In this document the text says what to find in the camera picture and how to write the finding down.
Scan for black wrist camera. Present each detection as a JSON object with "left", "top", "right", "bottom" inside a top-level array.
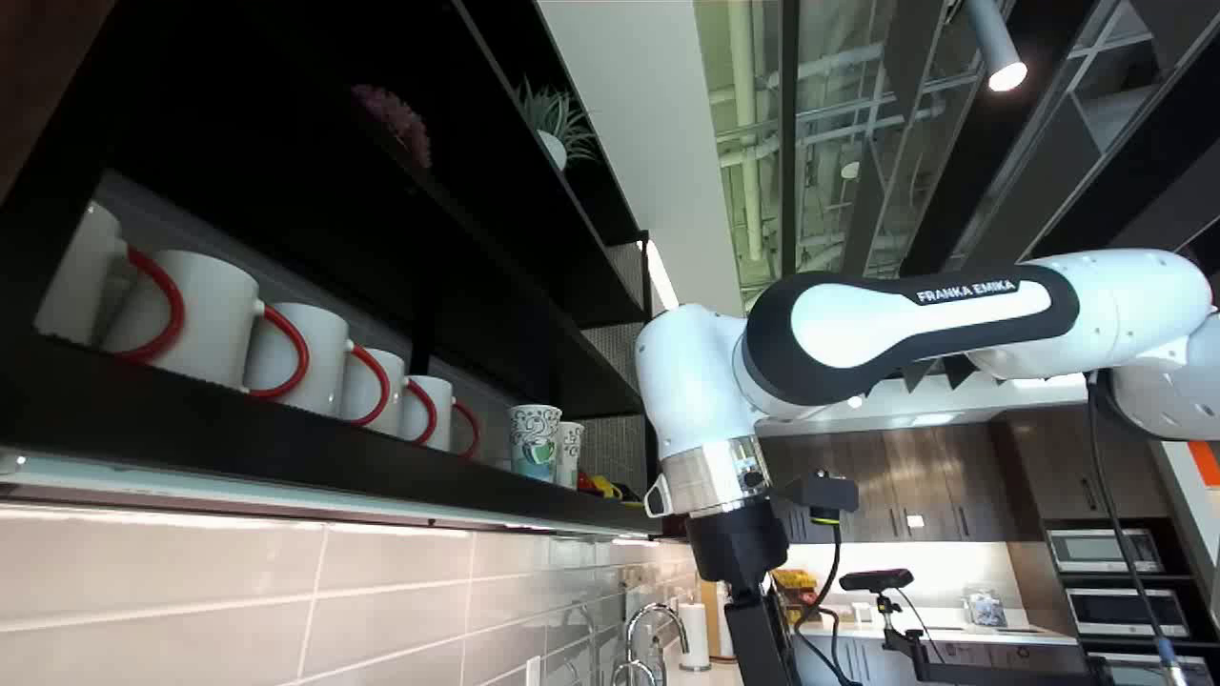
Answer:
[{"left": 790, "top": 473, "right": 861, "bottom": 522}]

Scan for white mug red handle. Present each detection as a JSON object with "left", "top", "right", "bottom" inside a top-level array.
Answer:
[
  {"left": 29, "top": 198, "right": 133, "bottom": 349},
  {"left": 338, "top": 341, "right": 410, "bottom": 433},
  {"left": 100, "top": 245, "right": 265, "bottom": 393},
  {"left": 242, "top": 296, "right": 355, "bottom": 417},
  {"left": 397, "top": 369, "right": 457, "bottom": 453}
]

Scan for under-cabinet light strip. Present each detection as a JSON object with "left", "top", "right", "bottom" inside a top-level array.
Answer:
[{"left": 0, "top": 444, "right": 659, "bottom": 545}]

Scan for chrome kitchen faucet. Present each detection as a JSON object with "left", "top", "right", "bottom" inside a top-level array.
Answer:
[{"left": 563, "top": 593, "right": 692, "bottom": 686}]

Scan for dark wood wall cabinets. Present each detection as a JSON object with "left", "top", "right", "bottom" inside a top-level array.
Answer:
[{"left": 757, "top": 409, "right": 1176, "bottom": 550}]

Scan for printed paper coffee cup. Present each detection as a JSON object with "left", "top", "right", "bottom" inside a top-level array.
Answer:
[
  {"left": 508, "top": 398, "right": 563, "bottom": 489},
  {"left": 554, "top": 417, "right": 585, "bottom": 490}
]

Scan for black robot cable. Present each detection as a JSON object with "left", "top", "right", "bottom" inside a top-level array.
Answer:
[{"left": 1081, "top": 369, "right": 1195, "bottom": 686}]

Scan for black camera on tripod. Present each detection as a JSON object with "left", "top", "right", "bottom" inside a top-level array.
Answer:
[{"left": 833, "top": 564, "right": 918, "bottom": 626}]

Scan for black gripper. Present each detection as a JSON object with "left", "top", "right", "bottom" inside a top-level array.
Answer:
[{"left": 686, "top": 494, "right": 801, "bottom": 686}]

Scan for black open cabinet shelving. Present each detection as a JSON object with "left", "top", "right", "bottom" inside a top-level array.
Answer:
[{"left": 0, "top": 0, "right": 662, "bottom": 534}]

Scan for purple flower decoration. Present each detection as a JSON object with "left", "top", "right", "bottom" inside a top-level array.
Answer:
[{"left": 347, "top": 81, "right": 433, "bottom": 171}]

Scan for green potted plant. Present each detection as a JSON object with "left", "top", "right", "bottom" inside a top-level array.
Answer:
[{"left": 512, "top": 77, "right": 599, "bottom": 176}]

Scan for ceiling spotlight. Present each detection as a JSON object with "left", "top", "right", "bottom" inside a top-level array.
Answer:
[{"left": 965, "top": 0, "right": 1034, "bottom": 95}]

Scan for built-in steel oven stack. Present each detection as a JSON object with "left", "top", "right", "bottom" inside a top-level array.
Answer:
[{"left": 1042, "top": 522, "right": 1195, "bottom": 686}]

